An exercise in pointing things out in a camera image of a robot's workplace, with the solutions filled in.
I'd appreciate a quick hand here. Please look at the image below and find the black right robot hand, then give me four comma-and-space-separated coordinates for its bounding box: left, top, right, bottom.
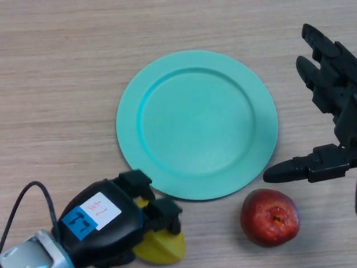
263, 23, 357, 184

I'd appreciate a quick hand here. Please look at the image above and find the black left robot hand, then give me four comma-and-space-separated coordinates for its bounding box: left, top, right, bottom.
51, 169, 184, 268

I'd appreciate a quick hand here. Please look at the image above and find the yellow starfruit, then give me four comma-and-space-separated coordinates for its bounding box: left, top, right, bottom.
132, 197, 187, 265

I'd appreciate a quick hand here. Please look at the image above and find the teal round plate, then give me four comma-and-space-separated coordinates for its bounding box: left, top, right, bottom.
115, 50, 278, 201

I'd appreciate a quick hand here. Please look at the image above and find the red apple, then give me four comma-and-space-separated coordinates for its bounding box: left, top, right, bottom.
240, 189, 301, 247

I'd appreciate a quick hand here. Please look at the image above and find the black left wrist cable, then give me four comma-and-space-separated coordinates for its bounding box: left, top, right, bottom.
0, 181, 61, 253

